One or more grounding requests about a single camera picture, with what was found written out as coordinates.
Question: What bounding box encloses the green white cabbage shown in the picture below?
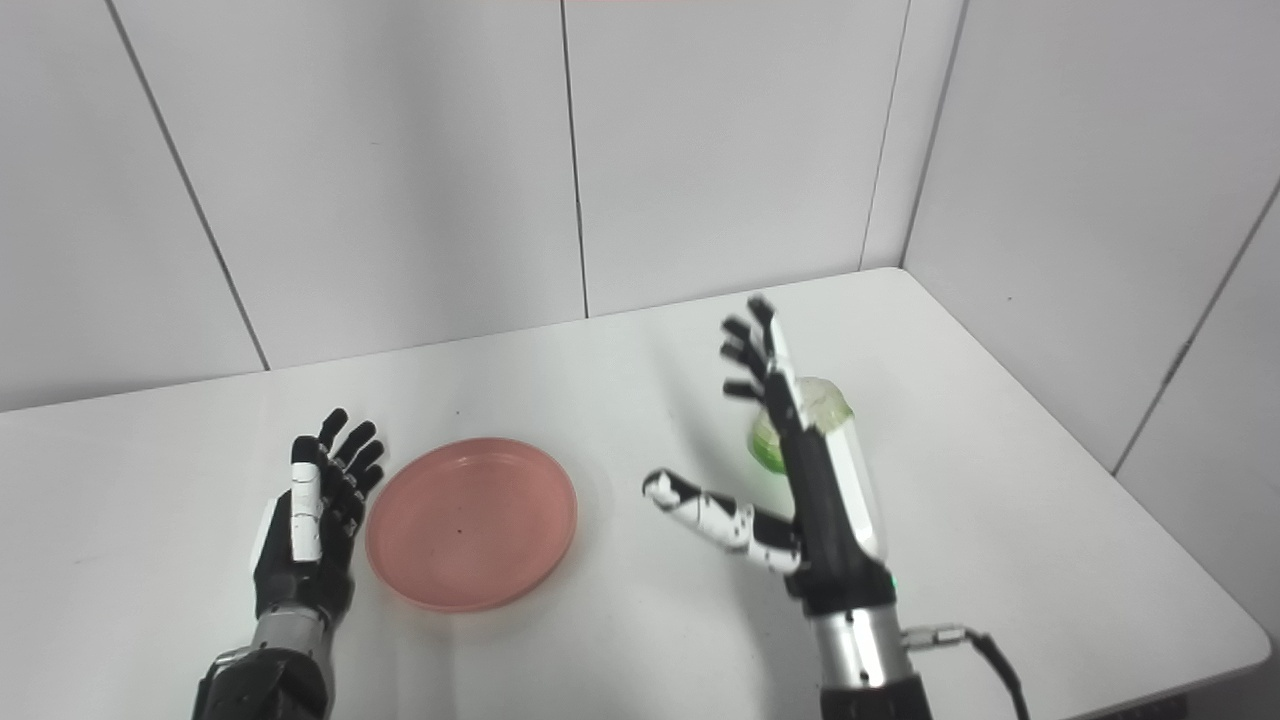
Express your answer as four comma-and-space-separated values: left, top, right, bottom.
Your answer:
748, 377, 856, 475

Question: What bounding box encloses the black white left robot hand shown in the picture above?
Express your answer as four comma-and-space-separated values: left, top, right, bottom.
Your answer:
250, 408, 387, 623

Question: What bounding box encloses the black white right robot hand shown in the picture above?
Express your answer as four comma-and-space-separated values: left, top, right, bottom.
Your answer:
642, 295, 898, 617

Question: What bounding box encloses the pink round plate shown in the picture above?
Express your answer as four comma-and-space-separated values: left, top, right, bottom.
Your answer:
365, 437, 579, 614

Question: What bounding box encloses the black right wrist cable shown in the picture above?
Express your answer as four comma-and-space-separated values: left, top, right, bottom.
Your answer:
900, 624, 1031, 720

